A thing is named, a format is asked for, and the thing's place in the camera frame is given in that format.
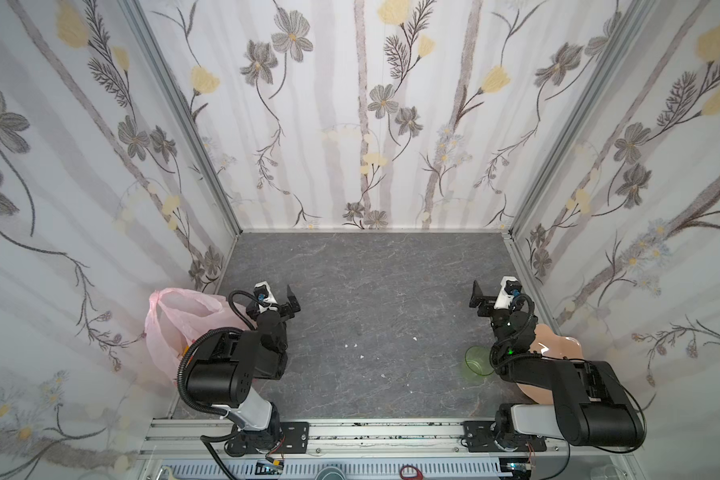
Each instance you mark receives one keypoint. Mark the peach scalloped plate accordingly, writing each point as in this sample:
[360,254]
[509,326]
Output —
[550,344]

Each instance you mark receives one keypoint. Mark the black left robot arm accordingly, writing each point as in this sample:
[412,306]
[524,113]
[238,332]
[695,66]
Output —
[215,375]

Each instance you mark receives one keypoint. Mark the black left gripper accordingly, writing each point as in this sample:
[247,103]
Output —
[282,307]

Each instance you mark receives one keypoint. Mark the green translucent plastic cup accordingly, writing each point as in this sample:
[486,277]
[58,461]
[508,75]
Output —
[476,366]

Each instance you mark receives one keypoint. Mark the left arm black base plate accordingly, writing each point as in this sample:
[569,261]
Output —
[283,438]

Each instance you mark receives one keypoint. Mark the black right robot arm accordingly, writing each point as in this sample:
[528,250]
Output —
[590,407]

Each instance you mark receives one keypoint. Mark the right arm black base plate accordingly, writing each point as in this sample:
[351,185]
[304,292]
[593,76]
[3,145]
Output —
[485,437]

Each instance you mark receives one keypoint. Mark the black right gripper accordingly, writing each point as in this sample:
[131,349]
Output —
[488,303]

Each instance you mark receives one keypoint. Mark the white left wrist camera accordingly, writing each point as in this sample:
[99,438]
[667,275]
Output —
[263,293]

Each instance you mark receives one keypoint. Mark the aluminium frame rail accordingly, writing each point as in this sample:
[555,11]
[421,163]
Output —
[427,448]

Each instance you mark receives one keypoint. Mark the pink plastic bag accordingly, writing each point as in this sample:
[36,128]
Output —
[176,318]

